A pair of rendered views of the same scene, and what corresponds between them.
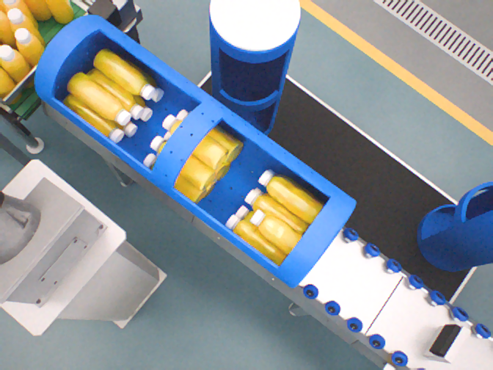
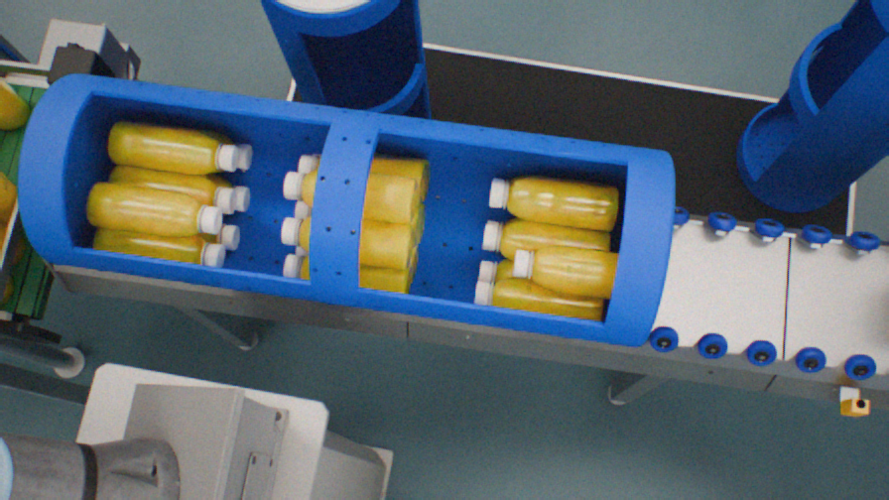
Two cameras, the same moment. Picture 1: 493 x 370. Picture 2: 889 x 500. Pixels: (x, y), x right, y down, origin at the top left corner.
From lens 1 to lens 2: 0.20 m
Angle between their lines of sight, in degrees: 4
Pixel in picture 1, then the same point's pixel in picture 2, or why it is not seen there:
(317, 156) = not seen: hidden behind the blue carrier
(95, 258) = (296, 474)
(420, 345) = (876, 330)
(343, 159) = (569, 124)
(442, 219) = (766, 136)
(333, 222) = (656, 199)
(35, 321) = not seen: outside the picture
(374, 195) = not seen: hidden behind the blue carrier
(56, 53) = (40, 168)
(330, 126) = (520, 84)
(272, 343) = (613, 465)
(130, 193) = (264, 355)
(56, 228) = (214, 453)
